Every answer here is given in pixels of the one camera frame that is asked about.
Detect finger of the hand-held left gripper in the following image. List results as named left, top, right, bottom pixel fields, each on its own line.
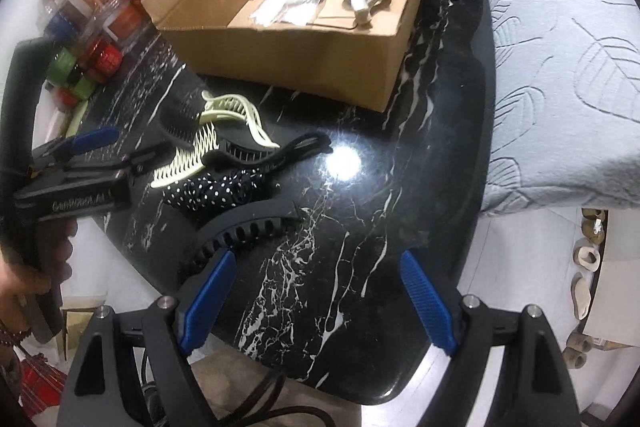
left=34, top=126, right=121, bottom=164
left=65, top=143, right=173, bottom=188

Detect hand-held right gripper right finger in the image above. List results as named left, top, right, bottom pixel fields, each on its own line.
left=400, top=250, right=593, bottom=427

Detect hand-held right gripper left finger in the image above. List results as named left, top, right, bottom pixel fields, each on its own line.
left=60, top=251, right=238, bottom=427

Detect cream hair comb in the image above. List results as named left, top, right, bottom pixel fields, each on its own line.
left=150, top=127, right=216, bottom=188

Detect black polka dot hair clip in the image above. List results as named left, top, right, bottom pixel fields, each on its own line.
left=161, top=169, right=268, bottom=214

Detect wide black banana hair clip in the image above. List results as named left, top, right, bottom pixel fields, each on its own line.
left=182, top=199, right=313, bottom=278

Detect cream banana hair clip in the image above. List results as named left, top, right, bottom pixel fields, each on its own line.
left=199, top=91, right=281, bottom=151

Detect slim black banana hair clip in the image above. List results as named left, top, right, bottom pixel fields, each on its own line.
left=205, top=132, right=333, bottom=172

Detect brown cardboard box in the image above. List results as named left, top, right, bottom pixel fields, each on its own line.
left=140, top=0, right=438, bottom=112

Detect person's left hand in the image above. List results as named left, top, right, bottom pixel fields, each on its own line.
left=0, top=222, right=78, bottom=348

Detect pastel flat packets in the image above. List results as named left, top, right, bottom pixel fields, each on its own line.
left=47, top=99, right=93, bottom=142

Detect cluster of lidded jars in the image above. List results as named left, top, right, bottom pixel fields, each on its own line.
left=37, top=0, right=166, bottom=108

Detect beige curved object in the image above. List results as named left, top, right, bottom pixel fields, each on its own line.
left=572, top=244, right=603, bottom=275
left=570, top=274, right=593, bottom=320
left=562, top=334, right=591, bottom=370

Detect red plaid cloth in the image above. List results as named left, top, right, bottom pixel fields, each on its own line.
left=15, top=352, right=68, bottom=418

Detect grey leaf-embossed cushion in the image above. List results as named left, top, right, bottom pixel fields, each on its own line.
left=480, top=0, right=640, bottom=218

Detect black cable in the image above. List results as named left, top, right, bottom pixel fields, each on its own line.
left=140, top=347, right=361, bottom=427

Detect dark red bead bracelet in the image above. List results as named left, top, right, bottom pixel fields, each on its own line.
left=0, top=326, right=33, bottom=349

